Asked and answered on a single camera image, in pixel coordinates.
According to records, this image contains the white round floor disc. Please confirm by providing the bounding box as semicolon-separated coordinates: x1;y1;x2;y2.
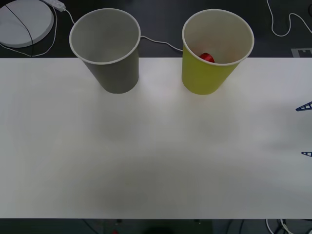
0;0;56;48

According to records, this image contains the grey plastic waste bin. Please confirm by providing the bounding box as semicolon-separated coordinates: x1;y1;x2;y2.
69;8;141;94

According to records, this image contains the red drink can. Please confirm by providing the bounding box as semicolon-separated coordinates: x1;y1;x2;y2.
199;52;215;64

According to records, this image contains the yellow-green plastic waste bin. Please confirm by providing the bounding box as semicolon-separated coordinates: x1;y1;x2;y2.
181;9;255;96

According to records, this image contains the white power strip cable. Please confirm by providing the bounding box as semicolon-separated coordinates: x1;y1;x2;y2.
63;9;184;52

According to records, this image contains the thin black cable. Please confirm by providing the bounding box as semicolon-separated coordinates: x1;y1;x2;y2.
4;3;34;58

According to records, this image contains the white power strip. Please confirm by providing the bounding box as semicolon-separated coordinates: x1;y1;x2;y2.
40;0;66;12

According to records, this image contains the grey marker plate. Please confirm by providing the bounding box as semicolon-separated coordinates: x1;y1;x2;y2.
291;48;312;58

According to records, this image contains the thin white cable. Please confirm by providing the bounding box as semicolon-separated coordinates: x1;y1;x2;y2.
0;3;59;58
265;218;293;234
266;0;312;37

